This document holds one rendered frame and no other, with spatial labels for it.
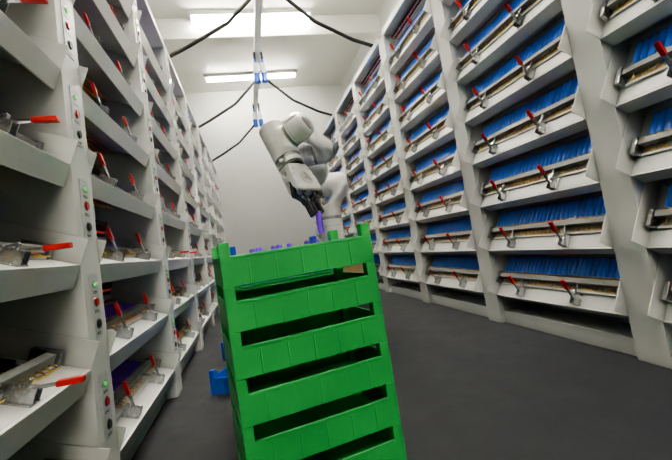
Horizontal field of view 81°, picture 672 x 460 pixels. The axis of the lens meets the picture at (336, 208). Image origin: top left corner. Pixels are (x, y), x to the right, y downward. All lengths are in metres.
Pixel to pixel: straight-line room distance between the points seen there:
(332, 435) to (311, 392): 0.09
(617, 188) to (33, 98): 1.40
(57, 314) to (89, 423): 0.21
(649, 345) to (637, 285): 0.16
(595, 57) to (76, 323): 1.40
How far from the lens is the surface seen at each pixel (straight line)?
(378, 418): 0.87
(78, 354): 0.90
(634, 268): 1.34
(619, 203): 1.33
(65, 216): 0.91
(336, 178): 1.99
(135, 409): 1.19
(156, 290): 1.57
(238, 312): 0.74
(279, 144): 1.21
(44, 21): 1.04
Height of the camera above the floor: 0.45
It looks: 5 degrees up
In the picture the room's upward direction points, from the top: 9 degrees counter-clockwise
